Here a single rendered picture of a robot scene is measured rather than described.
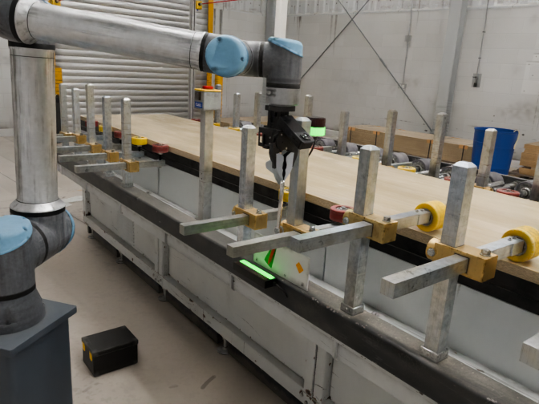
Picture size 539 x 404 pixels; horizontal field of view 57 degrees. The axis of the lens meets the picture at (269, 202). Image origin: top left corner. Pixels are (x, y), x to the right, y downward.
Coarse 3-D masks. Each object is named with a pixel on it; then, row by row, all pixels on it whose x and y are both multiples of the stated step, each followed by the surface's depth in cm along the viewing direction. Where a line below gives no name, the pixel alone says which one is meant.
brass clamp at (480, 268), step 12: (432, 240) 107; (432, 252) 105; (444, 252) 103; (456, 252) 101; (468, 252) 99; (468, 264) 99; (480, 264) 97; (492, 264) 98; (468, 276) 99; (480, 276) 97; (492, 276) 100
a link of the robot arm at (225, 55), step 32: (0, 0) 114; (32, 0) 116; (0, 32) 117; (32, 32) 116; (64, 32) 114; (96, 32) 113; (128, 32) 113; (160, 32) 113; (192, 32) 114; (192, 64) 114; (224, 64) 111
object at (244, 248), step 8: (328, 224) 149; (336, 224) 149; (288, 232) 139; (296, 232) 140; (248, 240) 131; (256, 240) 131; (264, 240) 132; (272, 240) 133; (280, 240) 135; (288, 240) 137; (232, 248) 126; (240, 248) 127; (248, 248) 129; (256, 248) 130; (264, 248) 132; (272, 248) 134; (232, 256) 126; (240, 256) 128
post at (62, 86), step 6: (60, 84) 305; (60, 90) 306; (66, 90) 308; (60, 96) 308; (66, 96) 309; (60, 102) 309; (66, 102) 309; (60, 108) 310; (66, 108) 310; (60, 114) 312; (66, 114) 311; (66, 120) 312; (66, 126) 313; (66, 144) 316
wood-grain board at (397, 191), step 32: (160, 128) 307; (192, 128) 316; (224, 128) 326; (224, 160) 217; (256, 160) 221; (320, 160) 231; (352, 160) 236; (320, 192) 170; (352, 192) 173; (384, 192) 176; (416, 192) 179; (480, 192) 185; (480, 224) 144; (512, 224) 146
